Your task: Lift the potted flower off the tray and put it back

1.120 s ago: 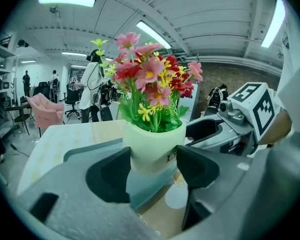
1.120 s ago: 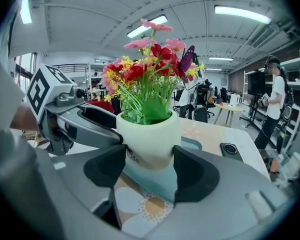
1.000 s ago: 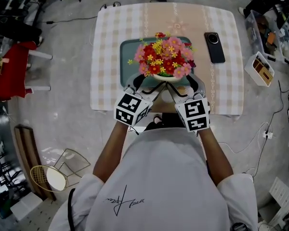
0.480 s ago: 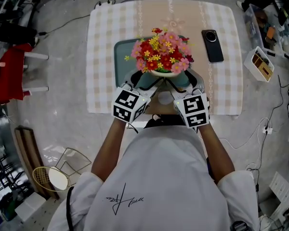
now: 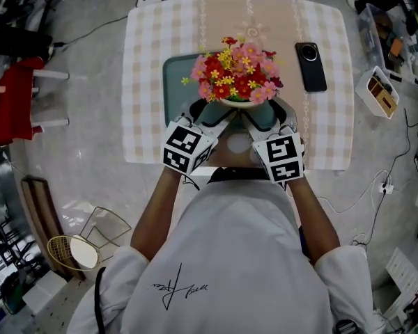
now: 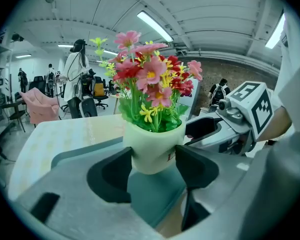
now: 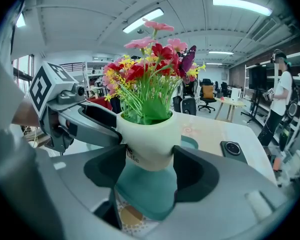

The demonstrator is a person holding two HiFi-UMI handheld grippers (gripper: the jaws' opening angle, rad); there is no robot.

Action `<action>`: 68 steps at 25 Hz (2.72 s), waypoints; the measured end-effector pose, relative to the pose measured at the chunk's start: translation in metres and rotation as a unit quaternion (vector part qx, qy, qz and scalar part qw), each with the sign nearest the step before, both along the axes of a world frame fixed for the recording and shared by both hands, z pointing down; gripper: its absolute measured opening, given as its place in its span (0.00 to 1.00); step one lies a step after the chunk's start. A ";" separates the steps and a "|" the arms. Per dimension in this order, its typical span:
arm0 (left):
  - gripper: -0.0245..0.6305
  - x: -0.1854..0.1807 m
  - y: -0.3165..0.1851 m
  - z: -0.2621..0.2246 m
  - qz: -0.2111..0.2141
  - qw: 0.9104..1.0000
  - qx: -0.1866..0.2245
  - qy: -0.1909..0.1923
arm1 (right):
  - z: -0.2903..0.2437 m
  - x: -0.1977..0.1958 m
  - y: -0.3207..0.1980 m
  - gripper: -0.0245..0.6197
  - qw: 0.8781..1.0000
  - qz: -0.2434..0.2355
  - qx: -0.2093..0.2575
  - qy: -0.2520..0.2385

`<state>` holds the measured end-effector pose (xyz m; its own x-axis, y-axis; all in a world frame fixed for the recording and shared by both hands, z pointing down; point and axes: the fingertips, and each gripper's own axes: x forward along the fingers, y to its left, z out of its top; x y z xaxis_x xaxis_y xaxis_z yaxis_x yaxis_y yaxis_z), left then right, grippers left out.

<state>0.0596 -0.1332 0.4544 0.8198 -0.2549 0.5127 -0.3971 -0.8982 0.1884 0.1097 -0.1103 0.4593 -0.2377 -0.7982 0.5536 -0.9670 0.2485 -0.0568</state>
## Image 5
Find person's black trousers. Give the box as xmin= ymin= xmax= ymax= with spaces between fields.
xmin=207 ymin=166 xmax=269 ymax=184

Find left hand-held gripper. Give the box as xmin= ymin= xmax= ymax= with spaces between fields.
xmin=162 ymin=101 xmax=238 ymax=177

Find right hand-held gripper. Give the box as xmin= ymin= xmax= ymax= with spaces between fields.
xmin=239 ymin=99 xmax=306 ymax=184

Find potted red pink flowers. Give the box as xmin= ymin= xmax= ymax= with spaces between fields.
xmin=180 ymin=35 xmax=285 ymax=110

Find black smartphone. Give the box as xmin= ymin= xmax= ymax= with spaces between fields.
xmin=295 ymin=42 xmax=327 ymax=93

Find black strap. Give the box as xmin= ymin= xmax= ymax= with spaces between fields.
xmin=93 ymin=266 xmax=107 ymax=334

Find black cable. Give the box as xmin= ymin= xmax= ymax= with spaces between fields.
xmin=52 ymin=15 xmax=128 ymax=47

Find clear storage bin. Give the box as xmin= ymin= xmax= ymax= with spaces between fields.
xmin=355 ymin=2 xmax=418 ymax=86

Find red stool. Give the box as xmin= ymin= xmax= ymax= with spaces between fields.
xmin=0 ymin=56 xmax=70 ymax=148

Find person's left forearm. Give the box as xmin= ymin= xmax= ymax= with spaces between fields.
xmin=130 ymin=167 xmax=182 ymax=262

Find person's right forearm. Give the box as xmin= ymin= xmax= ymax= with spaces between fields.
xmin=287 ymin=177 xmax=341 ymax=266

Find green tray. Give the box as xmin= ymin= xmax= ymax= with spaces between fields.
xmin=162 ymin=50 xmax=278 ymax=132

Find gold wire chair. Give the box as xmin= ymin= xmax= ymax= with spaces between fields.
xmin=47 ymin=206 xmax=132 ymax=271

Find person's white shirt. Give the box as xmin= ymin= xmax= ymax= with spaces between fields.
xmin=65 ymin=177 xmax=376 ymax=334

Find white organiser box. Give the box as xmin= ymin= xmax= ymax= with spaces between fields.
xmin=354 ymin=65 xmax=401 ymax=120

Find brown wooden boards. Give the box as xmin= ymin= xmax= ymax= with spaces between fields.
xmin=20 ymin=175 xmax=86 ymax=281

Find table with checked tablecloth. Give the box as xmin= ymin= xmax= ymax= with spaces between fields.
xmin=121 ymin=0 xmax=355 ymax=172

